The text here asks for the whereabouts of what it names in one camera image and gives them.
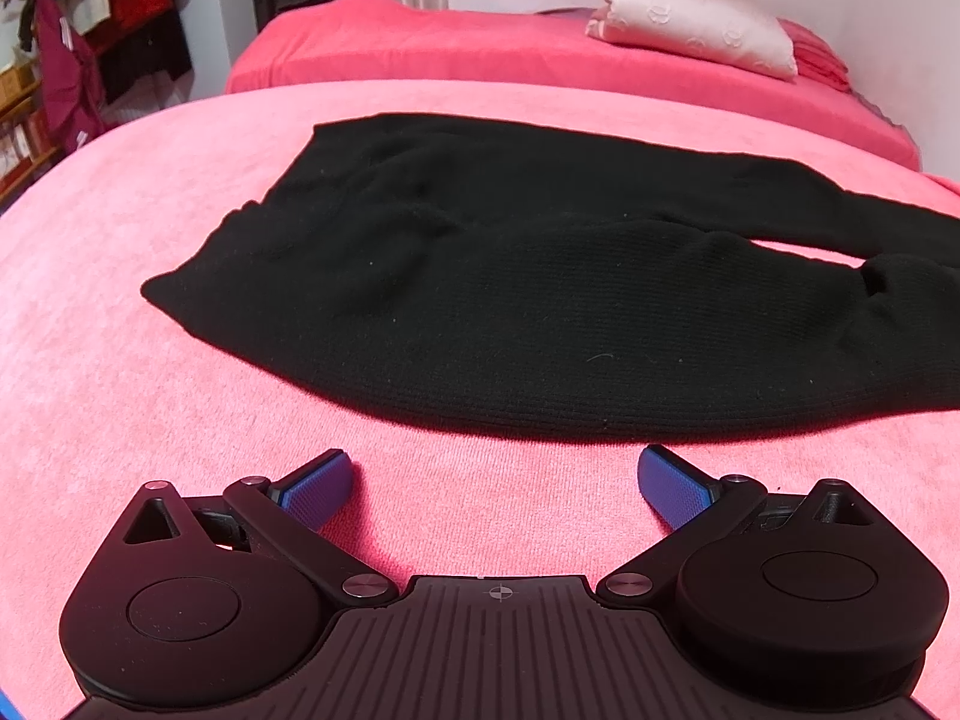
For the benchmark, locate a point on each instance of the pink plush bed blanket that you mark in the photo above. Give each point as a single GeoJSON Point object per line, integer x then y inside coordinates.
{"type": "Point", "coordinates": [101, 392]}

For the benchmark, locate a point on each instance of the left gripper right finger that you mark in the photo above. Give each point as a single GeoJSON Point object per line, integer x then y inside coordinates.
{"type": "Point", "coordinates": [768, 592]}

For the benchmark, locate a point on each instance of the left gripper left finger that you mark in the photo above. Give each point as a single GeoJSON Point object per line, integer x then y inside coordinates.
{"type": "Point", "coordinates": [216, 596]}

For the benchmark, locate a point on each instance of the wooden shelf unit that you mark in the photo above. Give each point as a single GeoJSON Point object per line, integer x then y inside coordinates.
{"type": "Point", "coordinates": [28, 151]}

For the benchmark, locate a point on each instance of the hanging clothes on rack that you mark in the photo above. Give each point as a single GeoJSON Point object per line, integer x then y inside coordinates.
{"type": "Point", "coordinates": [93, 52]}

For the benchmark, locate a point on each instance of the black knit pants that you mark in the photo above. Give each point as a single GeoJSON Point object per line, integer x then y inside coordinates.
{"type": "Point", "coordinates": [497, 278]}

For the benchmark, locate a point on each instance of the red folded cloth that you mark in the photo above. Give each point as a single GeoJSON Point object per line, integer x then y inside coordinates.
{"type": "Point", "coordinates": [815, 58]}

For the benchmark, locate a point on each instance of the pale pink pillow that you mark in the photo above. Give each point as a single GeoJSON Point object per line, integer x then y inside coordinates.
{"type": "Point", "coordinates": [738, 33]}

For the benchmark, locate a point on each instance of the red bed sheet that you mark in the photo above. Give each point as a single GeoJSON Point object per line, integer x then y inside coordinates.
{"type": "Point", "coordinates": [384, 40]}

